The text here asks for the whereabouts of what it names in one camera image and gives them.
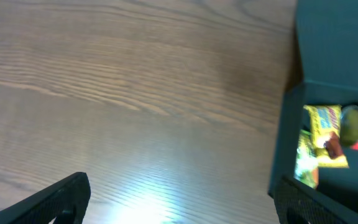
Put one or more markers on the dark green box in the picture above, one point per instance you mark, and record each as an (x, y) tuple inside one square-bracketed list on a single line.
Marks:
[(327, 47)]

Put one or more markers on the green orange snack packet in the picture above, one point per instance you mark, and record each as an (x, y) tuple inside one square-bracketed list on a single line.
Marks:
[(306, 166)]

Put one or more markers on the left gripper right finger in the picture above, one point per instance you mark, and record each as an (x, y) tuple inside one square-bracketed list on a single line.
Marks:
[(296, 202)]

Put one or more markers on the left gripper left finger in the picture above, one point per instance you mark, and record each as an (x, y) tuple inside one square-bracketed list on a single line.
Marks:
[(63, 202)]

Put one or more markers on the yellow brown snack packet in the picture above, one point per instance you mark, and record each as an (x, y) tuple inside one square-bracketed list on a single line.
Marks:
[(325, 126)]

